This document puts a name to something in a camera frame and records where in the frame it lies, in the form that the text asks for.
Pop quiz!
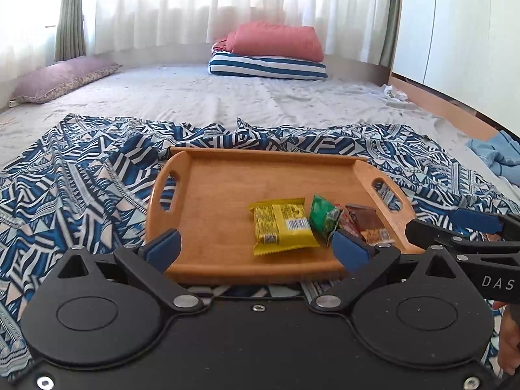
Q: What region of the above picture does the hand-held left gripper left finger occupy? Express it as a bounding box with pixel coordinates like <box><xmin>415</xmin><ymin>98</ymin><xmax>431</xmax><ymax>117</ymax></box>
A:
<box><xmin>51</xmin><ymin>227</ymin><xmax>204</xmax><ymax>315</ymax></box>

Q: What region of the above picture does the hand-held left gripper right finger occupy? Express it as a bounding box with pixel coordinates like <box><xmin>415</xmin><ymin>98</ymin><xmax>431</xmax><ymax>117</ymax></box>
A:
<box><xmin>311</xmin><ymin>228</ymin><xmax>468</xmax><ymax>315</ymax></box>

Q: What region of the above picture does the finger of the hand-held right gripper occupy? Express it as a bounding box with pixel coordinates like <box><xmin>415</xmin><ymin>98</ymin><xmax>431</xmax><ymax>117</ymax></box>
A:
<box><xmin>449</xmin><ymin>207</ymin><xmax>520</xmax><ymax>236</ymax></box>
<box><xmin>404</xmin><ymin>218</ymin><xmax>520</xmax><ymax>257</ymax></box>

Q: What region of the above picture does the brown snack packet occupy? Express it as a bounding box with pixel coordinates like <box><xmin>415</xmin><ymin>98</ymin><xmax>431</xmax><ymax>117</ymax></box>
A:
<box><xmin>345</xmin><ymin>203</ymin><xmax>394</xmax><ymax>246</ymax></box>

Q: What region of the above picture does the green pea packet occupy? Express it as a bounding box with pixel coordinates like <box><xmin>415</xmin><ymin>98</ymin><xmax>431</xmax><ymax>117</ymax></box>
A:
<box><xmin>309</xmin><ymin>194</ymin><xmax>343</xmax><ymax>247</ymax></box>

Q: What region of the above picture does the wooden tray with handles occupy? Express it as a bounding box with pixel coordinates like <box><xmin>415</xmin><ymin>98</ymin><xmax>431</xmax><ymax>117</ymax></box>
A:
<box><xmin>144</xmin><ymin>147</ymin><xmax>425</xmax><ymax>286</ymax></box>

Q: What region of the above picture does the yellow snack packet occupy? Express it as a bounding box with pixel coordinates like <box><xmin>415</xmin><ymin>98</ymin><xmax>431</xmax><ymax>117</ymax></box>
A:
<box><xmin>249</xmin><ymin>198</ymin><xmax>320</xmax><ymax>256</ymax></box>

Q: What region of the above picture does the person's right hand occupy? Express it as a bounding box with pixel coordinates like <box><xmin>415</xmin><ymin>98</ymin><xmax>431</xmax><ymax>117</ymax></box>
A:
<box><xmin>491</xmin><ymin>301</ymin><xmax>520</xmax><ymax>378</ymax></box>

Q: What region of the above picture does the light blue cloth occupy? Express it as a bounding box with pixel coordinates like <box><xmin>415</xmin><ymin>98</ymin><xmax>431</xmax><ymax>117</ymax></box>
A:
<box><xmin>465</xmin><ymin>132</ymin><xmax>520</xmax><ymax>188</ymax></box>

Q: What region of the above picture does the blue patterned cloth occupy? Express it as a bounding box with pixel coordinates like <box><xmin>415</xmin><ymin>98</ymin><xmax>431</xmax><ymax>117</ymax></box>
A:
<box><xmin>0</xmin><ymin>113</ymin><xmax>520</xmax><ymax>376</ymax></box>

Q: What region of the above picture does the wooden bed edge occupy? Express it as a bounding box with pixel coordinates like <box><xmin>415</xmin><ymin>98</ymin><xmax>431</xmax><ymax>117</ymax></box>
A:
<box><xmin>388</xmin><ymin>71</ymin><xmax>504</xmax><ymax>144</ymax></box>

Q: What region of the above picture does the grey bed sheet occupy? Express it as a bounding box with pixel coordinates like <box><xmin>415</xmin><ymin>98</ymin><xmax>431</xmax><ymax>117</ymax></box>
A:
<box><xmin>0</xmin><ymin>63</ymin><xmax>520</xmax><ymax>212</ymax></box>

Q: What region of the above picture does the white wardrobe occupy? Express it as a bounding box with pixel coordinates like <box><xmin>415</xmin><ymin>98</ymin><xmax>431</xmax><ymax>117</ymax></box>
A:
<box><xmin>390</xmin><ymin>0</ymin><xmax>520</xmax><ymax>133</ymax></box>

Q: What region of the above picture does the purple pillow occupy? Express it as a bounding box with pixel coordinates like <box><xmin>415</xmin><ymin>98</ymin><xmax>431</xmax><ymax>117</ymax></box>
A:
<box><xmin>10</xmin><ymin>57</ymin><xmax>123</xmax><ymax>105</ymax></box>

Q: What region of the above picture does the blue striped pillow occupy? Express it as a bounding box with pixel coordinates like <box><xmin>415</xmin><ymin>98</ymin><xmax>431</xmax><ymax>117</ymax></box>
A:
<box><xmin>208</xmin><ymin>51</ymin><xmax>329</xmax><ymax>81</ymax></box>

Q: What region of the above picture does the green curtain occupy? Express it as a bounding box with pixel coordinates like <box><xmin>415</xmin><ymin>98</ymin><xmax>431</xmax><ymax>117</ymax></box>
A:
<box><xmin>380</xmin><ymin>0</ymin><xmax>406</xmax><ymax>68</ymax></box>
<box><xmin>55</xmin><ymin>0</ymin><xmax>88</xmax><ymax>61</ymax></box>

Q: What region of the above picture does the red pillow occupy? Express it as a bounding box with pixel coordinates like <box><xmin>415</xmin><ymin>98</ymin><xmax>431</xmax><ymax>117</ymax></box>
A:
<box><xmin>213</xmin><ymin>21</ymin><xmax>325</xmax><ymax>62</ymax></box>

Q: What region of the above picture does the white sheer curtain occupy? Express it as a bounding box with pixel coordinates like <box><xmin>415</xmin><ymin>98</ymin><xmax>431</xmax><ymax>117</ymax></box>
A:
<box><xmin>0</xmin><ymin>0</ymin><xmax>391</xmax><ymax>107</ymax></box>

